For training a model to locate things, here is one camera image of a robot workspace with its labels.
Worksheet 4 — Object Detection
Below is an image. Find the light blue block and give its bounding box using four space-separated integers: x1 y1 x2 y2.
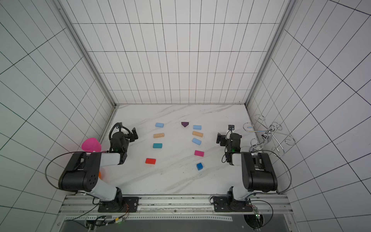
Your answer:
192 138 202 145
155 122 164 128
193 125 202 130

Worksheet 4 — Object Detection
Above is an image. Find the tan wooden block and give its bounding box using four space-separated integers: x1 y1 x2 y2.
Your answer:
192 131 203 137
153 133 165 138

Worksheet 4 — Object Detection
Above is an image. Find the teal block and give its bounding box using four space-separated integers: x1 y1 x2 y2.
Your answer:
153 143 163 149

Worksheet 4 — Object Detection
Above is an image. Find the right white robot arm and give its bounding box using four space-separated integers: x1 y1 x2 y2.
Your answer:
212 125 278 213

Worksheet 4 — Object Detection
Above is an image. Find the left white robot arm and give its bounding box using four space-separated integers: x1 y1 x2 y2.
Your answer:
58 122 139 213

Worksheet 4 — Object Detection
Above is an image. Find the pink plastic goblet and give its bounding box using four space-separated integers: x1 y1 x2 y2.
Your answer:
81 138 101 153

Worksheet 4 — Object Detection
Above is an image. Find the magenta block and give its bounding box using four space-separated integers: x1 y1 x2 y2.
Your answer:
194 150 204 157

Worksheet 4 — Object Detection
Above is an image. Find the red block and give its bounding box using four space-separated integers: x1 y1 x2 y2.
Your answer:
145 158 156 165

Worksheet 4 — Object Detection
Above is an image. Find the dark blue cube block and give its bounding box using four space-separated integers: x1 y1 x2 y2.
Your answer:
196 163 203 171

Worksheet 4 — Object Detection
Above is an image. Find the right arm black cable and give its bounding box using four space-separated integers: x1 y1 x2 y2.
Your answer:
262 149 292 194

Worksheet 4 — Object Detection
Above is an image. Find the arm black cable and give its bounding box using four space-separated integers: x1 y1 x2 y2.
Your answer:
44 151 85 193
262 149 292 194

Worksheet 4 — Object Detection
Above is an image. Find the chrome wire cup rack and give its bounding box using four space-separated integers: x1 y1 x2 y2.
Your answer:
243 114 296 158

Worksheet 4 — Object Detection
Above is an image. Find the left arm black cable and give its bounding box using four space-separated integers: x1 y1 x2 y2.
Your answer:
44 151 85 193

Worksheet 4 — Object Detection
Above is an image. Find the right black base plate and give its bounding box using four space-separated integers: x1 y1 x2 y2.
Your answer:
210 196 253 213

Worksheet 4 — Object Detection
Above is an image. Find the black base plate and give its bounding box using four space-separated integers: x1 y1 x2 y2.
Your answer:
98 197 139 213
210 196 253 213

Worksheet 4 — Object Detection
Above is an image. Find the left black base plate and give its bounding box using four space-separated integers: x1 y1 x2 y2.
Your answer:
98 197 139 213

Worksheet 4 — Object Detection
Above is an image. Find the aluminium mounting rail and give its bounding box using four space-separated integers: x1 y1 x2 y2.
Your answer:
59 193 293 217

